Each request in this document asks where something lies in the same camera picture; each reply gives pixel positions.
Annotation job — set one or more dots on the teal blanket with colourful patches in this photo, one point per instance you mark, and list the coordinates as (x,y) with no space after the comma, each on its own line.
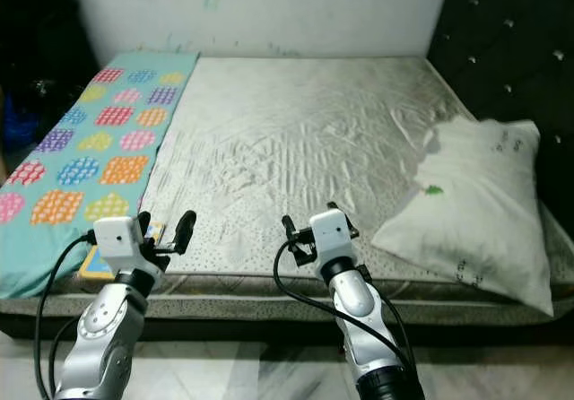
(90,149)

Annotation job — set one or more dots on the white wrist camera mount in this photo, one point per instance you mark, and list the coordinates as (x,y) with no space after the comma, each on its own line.
(115,236)
(332,230)

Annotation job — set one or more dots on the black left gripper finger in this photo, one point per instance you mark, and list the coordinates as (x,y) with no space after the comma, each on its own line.
(143,220)
(185,230)

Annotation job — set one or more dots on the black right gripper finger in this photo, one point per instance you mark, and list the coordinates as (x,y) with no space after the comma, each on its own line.
(289,230)
(333,205)

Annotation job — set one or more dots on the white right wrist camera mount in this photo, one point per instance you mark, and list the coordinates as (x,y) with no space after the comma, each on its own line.
(332,230)

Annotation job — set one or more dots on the black bed frame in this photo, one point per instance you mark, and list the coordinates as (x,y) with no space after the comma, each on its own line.
(251,331)

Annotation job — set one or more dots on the black tufted headboard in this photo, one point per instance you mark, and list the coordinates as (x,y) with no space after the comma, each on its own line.
(511,41)

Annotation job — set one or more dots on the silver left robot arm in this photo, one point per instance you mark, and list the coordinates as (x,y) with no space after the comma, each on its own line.
(103,337)

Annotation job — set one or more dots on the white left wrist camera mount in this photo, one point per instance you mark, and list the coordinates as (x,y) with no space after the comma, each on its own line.
(115,236)

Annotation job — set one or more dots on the white pillow with green print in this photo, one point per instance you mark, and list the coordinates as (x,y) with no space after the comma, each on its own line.
(475,203)

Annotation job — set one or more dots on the white patterned mattress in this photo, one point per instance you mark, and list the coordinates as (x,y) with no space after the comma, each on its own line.
(287,131)

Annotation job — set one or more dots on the blue plastic item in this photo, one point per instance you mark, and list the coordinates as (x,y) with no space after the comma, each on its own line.
(18,126)

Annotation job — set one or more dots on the blue children's picture book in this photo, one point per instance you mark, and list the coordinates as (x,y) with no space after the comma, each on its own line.
(94,265)

